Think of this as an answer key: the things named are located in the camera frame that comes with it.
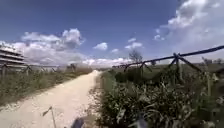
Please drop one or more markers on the dry grass verge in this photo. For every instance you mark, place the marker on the dry grass verge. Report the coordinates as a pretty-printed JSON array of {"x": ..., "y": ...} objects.
[{"x": 26, "y": 85}]

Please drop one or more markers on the thin stick with tag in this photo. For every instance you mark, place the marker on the thin stick with tag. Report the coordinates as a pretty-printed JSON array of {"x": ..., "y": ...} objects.
[{"x": 51, "y": 115}]

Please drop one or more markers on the robot's own part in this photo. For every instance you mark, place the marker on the robot's own part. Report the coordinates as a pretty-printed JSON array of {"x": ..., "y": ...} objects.
[
  {"x": 141, "y": 122},
  {"x": 78, "y": 123}
]

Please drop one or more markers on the pale dirt path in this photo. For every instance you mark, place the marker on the pale dirt path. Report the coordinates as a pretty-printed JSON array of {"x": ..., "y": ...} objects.
[{"x": 71, "y": 96}]

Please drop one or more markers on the pale tiered building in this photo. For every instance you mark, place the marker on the pale tiered building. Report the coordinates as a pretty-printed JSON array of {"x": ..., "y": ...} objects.
[{"x": 10, "y": 56}]

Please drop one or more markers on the green weeds and bushes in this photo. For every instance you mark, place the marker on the green weeds and bushes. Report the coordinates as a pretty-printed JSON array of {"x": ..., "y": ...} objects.
[{"x": 156, "y": 100}]

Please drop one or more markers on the wooden rail fence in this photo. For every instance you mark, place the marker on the wooden rail fence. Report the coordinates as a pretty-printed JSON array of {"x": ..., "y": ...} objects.
[
  {"x": 26, "y": 68},
  {"x": 176, "y": 58}
]

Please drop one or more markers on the bare tree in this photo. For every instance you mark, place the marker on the bare tree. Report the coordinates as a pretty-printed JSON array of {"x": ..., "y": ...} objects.
[{"x": 135, "y": 56}]

